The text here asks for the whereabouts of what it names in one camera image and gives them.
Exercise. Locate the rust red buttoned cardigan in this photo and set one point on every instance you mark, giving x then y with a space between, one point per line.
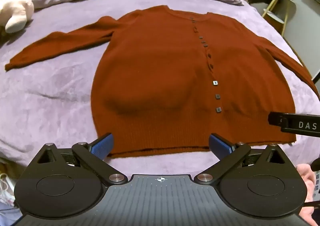
160 83

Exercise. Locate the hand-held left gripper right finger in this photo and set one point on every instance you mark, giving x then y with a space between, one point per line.
220 145

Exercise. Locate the gold frame side table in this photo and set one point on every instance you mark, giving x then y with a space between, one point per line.
280 13

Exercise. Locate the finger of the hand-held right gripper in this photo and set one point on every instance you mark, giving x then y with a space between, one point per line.
275 119

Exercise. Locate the white plush toy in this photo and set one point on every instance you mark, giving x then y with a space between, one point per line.
17 12

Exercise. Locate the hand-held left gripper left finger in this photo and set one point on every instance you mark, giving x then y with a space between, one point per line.
103 146

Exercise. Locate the white bag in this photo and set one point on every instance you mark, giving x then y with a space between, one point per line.
7 186

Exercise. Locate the pink cloth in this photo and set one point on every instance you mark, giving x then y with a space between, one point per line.
306 181

